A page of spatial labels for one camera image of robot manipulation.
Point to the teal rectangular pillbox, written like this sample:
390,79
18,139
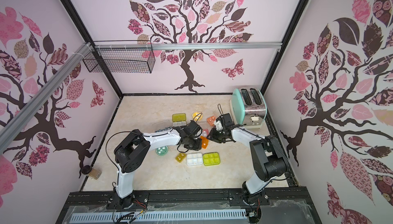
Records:
164,129

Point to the white cable duct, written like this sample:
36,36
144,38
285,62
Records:
158,216

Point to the aluminium rail bar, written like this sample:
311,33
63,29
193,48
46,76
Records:
190,46

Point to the pink rectangular pillbox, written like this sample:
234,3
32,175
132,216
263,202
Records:
205,133

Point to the mint green toaster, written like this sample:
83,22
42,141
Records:
248,107

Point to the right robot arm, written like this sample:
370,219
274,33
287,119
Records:
268,158

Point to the left aluminium rail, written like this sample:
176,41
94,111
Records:
14,127

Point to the black wire basket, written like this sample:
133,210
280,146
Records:
123,56

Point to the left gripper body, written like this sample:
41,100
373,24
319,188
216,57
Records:
194,144

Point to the brown lidded jar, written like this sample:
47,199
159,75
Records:
91,172

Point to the lime green open pillbox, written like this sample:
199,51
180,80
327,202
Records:
179,119

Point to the white square pillbox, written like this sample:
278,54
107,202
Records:
194,159

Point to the orange two-cell pillbox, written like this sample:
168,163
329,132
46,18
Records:
205,142

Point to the green round pillbox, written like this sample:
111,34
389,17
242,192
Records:
161,151

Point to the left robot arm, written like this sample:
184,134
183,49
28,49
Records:
131,152

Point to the yellow small pillbox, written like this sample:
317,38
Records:
180,157

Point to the orange small pillbox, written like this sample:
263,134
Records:
211,120

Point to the lime green square pillbox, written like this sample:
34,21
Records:
211,159

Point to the yellow round pillbox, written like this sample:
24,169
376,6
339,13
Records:
196,116

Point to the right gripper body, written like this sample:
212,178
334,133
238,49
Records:
215,135

